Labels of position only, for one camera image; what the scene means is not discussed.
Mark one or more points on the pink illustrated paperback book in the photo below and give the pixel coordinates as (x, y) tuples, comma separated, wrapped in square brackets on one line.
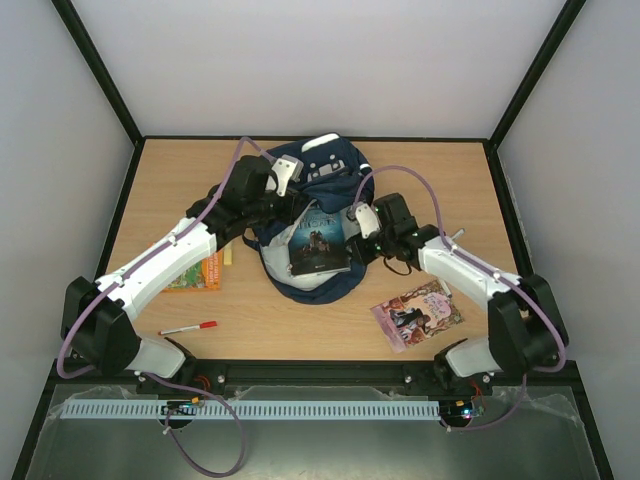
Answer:
[(416, 316)]

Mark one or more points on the controller circuit board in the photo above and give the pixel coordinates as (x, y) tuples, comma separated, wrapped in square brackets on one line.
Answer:
[(183, 407), (464, 409)]

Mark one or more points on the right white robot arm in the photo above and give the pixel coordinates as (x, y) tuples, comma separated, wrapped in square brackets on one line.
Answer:
[(525, 328)]

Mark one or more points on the left controller circuit board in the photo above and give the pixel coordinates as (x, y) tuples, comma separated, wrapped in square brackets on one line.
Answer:
[(183, 407)]

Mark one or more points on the yellow highlighter pen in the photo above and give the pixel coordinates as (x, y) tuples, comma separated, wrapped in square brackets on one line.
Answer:
[(228, 255)]

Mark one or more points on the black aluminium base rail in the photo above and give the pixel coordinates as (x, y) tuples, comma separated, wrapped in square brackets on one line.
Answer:
[(412, 378)]

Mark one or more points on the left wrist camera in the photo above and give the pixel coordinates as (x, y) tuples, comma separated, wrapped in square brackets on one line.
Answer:
[(286, 169)]

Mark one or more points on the Wuthering Heights paperback book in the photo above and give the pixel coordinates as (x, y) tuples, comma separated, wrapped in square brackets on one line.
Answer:
[(317, 245)]

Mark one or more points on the purple capped marker pen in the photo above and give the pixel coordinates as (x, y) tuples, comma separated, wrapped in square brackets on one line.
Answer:
[(445, 288)]

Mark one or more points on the right controller circuit board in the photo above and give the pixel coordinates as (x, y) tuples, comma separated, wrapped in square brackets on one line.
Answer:
[(464, 409)]

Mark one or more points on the orange Treehouse children's book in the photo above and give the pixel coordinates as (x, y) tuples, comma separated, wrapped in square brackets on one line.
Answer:
[(205, 275)]

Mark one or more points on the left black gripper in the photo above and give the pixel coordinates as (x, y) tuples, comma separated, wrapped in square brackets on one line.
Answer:
[(294, 202)]

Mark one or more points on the red capped marker pen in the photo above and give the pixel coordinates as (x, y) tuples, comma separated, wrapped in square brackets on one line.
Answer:
[(189, 328)]

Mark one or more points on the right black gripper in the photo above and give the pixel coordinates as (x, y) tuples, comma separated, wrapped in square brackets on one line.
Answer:
[(361, 245)]

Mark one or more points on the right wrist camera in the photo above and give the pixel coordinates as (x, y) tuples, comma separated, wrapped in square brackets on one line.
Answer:
[(365, 217)]

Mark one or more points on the light blue slotted cable duct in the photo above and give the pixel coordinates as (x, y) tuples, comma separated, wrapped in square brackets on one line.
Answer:
[(256, 410)]

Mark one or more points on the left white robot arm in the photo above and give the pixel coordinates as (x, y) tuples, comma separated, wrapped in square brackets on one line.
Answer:
[(97, 326)]

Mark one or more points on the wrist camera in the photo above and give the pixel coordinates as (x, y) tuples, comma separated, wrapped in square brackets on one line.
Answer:
[(286, 169), (365, 217)]

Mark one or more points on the navy blue student backpack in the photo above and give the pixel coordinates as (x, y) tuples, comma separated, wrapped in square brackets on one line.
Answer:
[(331, 177)]

